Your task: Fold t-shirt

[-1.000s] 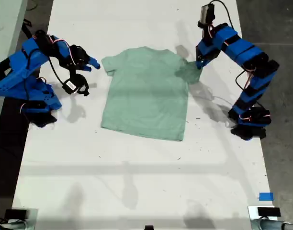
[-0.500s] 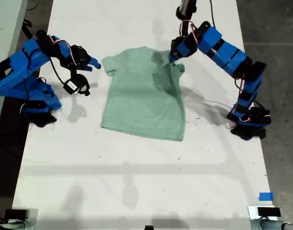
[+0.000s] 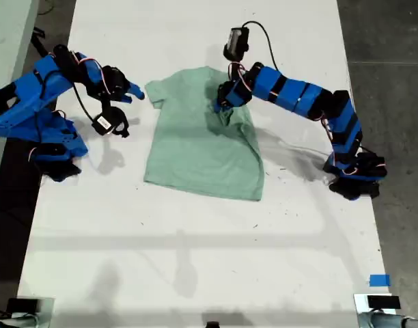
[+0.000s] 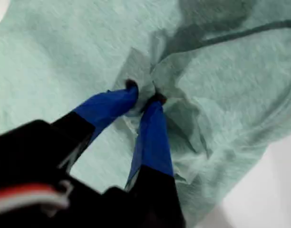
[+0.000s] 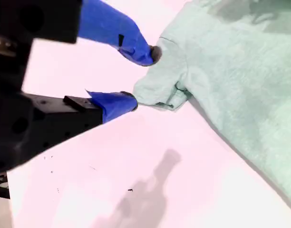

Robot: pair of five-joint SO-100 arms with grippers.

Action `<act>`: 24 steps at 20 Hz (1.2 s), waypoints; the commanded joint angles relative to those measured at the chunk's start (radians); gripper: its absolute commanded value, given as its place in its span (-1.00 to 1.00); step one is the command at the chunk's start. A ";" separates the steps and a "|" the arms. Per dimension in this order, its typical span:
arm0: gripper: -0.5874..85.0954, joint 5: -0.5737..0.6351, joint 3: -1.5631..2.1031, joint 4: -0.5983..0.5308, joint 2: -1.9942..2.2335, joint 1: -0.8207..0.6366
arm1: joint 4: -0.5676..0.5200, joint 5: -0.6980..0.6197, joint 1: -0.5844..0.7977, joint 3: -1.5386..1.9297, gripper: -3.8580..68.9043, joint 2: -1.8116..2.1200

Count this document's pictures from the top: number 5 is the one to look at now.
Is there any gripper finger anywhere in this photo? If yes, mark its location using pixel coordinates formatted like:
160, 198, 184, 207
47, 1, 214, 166
33, 89, 138, 155
78, 0, 163, 67

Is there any pale green T-shirt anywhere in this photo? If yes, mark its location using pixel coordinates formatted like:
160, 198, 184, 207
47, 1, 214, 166
133, 0, 291, 211

